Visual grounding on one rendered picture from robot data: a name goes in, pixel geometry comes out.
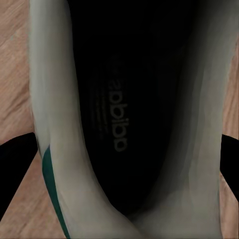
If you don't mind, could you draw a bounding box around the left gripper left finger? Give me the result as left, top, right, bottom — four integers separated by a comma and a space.
0, 132, 38, 221

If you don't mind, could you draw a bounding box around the gym shoe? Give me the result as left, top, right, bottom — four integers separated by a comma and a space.
29, 0, 239, 239

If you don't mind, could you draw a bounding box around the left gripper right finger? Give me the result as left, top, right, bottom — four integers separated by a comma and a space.
220, 135, 239, 201

